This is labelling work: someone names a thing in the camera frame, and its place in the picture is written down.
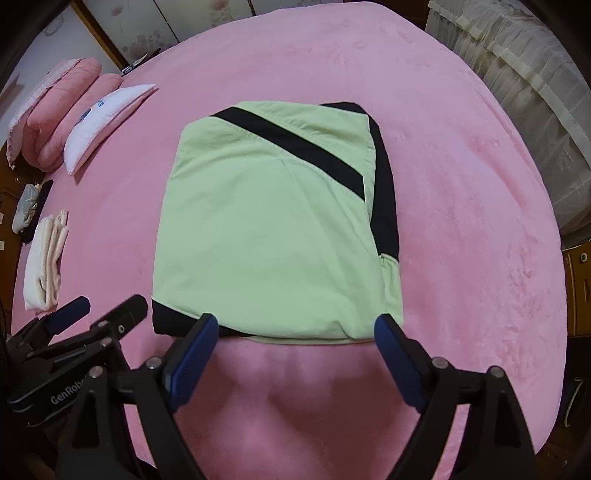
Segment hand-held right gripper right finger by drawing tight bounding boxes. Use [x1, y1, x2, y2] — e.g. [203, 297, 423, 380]
[374, 313, 537, 480]

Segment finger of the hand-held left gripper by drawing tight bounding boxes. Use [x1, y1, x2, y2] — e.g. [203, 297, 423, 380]
[25, 294, 150, 371]
[9, 295, 92, 355]

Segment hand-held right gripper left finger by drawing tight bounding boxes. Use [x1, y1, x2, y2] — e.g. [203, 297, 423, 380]
[55, 313, 220, 480]

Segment green and black hooded jacket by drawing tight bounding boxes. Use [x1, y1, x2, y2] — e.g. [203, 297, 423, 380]
[151, 100, 404, 346]

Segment cream folded cloth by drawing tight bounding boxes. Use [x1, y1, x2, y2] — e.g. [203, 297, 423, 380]
[22, 210, 71, 312]

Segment wooden headboard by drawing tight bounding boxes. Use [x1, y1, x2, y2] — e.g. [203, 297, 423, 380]
[0, 138, 28, 296]

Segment grey cloth bundle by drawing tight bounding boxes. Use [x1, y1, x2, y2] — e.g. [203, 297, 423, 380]
[11, 184, 41, 232]

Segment dark round bin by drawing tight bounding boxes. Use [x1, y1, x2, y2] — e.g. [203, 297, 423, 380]
[556, 376, 587, 428]

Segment white printed pillow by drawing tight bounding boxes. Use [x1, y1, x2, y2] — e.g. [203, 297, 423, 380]
[64, 84, 158, 176]

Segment pink bed blanket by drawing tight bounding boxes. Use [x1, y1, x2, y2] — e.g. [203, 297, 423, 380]
[9, 2, 568, 480]

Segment pink lace-trimmed pillow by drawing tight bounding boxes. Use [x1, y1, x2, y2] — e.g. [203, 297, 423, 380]
[6, 59, 86, 169]

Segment pink folded quilt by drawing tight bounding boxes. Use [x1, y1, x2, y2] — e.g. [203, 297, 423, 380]
[25, 58, 124, 174]

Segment wooden drawer cabinet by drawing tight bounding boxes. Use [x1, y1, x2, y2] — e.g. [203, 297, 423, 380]
[561, 239, 591, 340]

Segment floral panel wardrobe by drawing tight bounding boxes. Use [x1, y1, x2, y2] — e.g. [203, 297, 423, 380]
[28, 0, 324, 75]

